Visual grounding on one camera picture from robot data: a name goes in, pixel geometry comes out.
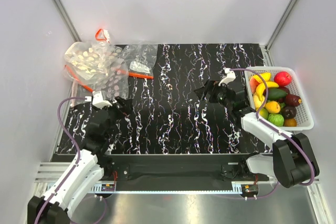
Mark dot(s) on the dark red fruit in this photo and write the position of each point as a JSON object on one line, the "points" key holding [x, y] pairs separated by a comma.
{"points": [[292, 100]]}

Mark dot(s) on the yellow banana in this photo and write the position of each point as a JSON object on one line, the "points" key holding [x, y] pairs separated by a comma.
{"points": [[262, 87]]}

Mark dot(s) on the yellow orange mango slice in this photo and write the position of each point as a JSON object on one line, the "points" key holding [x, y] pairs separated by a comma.
{"points": [[266, 76]]}

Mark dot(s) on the small orange fruit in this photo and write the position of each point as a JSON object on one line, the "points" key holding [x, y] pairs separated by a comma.
{"points": [[290, 122]]}

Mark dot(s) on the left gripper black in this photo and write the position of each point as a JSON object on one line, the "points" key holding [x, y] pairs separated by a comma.
{"points": [[126, 104]]}

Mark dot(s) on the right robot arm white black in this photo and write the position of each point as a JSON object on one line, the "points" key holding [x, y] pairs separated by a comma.
{"points": [[292, 160]]}

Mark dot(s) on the right small connector box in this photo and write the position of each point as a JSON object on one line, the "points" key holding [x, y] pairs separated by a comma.
{"points": [[251, 189]]}

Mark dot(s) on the black marble pattern mat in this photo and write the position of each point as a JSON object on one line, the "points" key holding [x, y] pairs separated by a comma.
{"points": [[167, 116]]}

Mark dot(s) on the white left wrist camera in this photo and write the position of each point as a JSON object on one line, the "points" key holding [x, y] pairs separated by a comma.
{"points": [[99, 100]]}

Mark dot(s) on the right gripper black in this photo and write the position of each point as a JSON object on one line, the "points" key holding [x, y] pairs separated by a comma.
{"points": [[212, 87]]}

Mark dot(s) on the small connector box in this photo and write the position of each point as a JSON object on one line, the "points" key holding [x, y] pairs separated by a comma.
{"points": [[251, 189], [110, 187]]}

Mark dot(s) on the aluminium frame post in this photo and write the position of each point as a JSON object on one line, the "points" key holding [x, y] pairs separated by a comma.
{"points": [[286, 14], [66, 19]]}

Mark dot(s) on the pile of dotted zip bags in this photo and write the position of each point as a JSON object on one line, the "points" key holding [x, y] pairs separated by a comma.
{"points": [[97, 66]]}

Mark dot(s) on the left aluminium frame post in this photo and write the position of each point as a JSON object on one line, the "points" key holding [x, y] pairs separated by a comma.
{"points": [[66, 19]]}

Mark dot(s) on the clear zip bag orange zipper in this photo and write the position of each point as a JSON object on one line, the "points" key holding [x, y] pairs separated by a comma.
{"points": [[138, 60]]}

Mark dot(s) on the green yellow orange fruit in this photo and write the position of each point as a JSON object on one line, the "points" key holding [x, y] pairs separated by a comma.
{"points": [[264, 113]]}

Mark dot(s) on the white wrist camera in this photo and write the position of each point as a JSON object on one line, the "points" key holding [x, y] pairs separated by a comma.
{"points": [[99, 100], [229, 77]]}

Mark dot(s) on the left small connector box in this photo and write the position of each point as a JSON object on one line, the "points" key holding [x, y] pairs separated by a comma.
{"points": [[110, 187]]}

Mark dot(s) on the red apple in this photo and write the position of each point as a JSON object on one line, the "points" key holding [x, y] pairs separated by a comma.
{"points": [[283, 78]]}

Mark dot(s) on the white plastic fruit basket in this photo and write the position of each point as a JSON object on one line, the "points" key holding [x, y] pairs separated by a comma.
{"points": [[304, 118]]}

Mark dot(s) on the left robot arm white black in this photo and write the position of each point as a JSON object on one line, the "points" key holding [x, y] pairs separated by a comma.
{"points": [[90, 165]]}

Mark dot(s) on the watermelon slice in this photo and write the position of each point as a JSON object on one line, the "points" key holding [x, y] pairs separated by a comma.
{"points": [[253, 85]]}

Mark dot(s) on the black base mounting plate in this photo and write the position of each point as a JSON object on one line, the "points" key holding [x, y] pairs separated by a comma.
{"points": [[107, 162]]}

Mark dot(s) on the right aluminium frame post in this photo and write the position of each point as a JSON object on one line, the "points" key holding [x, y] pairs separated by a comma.
{"points": [[286, 14]]}

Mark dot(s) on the yellow lemon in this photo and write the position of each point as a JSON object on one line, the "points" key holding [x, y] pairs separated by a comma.
{"points": [[257, 101]]}

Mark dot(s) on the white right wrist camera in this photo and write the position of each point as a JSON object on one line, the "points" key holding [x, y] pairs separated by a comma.
{"points": [[229, 77]]}

